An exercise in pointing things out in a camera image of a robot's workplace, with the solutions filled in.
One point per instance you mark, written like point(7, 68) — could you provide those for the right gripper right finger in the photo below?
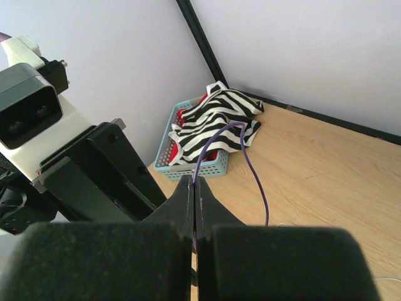
point(240, 262)

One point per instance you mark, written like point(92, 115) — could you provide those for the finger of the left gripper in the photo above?
point(112, 144)

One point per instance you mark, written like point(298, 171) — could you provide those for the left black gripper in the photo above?
point(75, 181)

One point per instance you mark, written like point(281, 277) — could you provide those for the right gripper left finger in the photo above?
point(150, 260)

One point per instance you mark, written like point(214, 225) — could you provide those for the black white striped cloth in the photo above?
point(219, 107)

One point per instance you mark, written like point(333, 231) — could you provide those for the light blue plastic basket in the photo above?
point(217, 167)

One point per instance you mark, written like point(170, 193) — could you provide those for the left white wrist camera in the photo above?
point(36, 120)

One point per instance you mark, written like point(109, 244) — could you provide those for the black frame post left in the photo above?
point(200, 37)

